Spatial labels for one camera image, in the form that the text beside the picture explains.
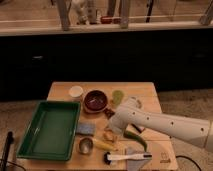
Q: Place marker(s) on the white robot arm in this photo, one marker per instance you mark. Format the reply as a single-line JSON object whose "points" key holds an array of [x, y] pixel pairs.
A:
{"points": [[194, 131]]}

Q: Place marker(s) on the green plastic cup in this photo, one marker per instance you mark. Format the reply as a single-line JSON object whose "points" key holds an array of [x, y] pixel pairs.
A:
{"points": [[117, 96]]}

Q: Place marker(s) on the white paper cup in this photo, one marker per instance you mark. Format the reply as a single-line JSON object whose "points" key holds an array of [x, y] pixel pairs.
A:
{"points": [[76, 92]]}

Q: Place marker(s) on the small metal cup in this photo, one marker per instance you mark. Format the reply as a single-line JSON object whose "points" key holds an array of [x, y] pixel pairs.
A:
{"points": [[85, 146]]}

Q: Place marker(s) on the brown wooden bowl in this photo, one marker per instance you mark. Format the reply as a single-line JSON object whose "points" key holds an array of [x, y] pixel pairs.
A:
{"points": [[95, 101]]}

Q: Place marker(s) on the bunch of dark grapes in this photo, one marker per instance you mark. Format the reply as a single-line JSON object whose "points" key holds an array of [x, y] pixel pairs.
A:
{"points": [[109, 113]]}

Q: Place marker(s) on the brown block eraser brush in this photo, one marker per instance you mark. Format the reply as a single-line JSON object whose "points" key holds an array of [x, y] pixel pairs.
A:
{"points": [[135, 128]]}

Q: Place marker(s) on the blue sponge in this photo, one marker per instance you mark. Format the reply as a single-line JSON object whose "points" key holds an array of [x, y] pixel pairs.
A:
{"points": [[86, 129]]}

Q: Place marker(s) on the green chili pepper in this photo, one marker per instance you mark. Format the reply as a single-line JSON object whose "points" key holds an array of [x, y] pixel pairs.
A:
{"points": [[135, 137]]}

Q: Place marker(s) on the yellow corn cob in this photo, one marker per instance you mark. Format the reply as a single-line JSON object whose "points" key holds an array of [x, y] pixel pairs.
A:
{"points": [[103, 145]]}

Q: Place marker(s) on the grey folded cloth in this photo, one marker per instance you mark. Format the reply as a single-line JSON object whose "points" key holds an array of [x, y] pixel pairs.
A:
{"points": [[135, 165]]}

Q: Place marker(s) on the green plastic tray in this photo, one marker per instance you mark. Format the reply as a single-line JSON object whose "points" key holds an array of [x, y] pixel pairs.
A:
{"points": [[51, 132]]}

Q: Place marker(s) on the black pole stand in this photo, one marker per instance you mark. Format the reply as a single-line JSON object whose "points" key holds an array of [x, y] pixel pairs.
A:
{"points": [[9, 140]]}

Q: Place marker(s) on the white handled dish brush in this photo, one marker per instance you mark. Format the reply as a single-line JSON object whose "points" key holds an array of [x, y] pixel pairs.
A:
{"points": [[108, 157]]}

